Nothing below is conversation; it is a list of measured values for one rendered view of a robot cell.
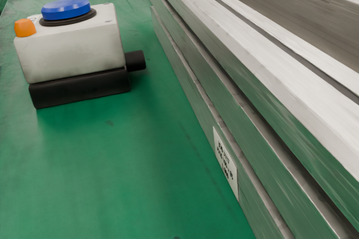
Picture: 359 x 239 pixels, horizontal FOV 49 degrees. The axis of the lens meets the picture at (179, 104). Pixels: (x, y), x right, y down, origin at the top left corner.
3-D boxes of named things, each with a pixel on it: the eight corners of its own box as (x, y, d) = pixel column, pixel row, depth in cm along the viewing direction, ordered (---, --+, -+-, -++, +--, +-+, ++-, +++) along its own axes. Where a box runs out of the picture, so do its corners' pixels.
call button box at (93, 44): (45, 74, 39) (26, 12, 36) (142, 57, 40) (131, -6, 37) (34, 110, 32) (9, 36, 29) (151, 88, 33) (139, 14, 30)
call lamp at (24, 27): (18, 33, 31) (13, 17, 30) (37, 29, 31) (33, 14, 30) (14, 38, 29) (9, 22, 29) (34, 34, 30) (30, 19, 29)
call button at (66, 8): (48, 23, 35) (42, 0, 34) (93, 15, 35) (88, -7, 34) (43, 35, 31) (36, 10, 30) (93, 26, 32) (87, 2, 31)
